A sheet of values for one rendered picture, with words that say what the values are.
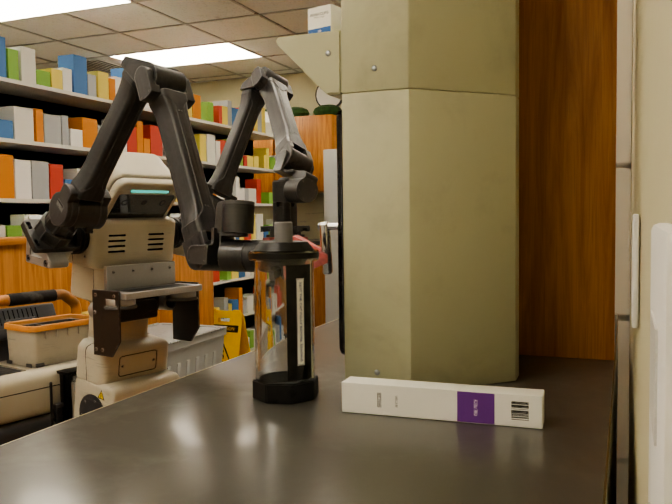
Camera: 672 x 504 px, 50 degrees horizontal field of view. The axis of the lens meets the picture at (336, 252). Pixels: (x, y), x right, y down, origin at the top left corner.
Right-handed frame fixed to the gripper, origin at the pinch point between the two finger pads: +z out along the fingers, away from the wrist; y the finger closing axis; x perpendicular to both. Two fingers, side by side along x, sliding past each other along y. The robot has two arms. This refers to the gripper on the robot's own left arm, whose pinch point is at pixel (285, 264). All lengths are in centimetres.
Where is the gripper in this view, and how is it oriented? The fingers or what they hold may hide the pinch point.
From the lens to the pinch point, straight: 169.9
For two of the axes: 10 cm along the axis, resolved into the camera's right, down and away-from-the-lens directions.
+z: 0.1, 10.0, 0.5
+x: 3.7, -0.5, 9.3
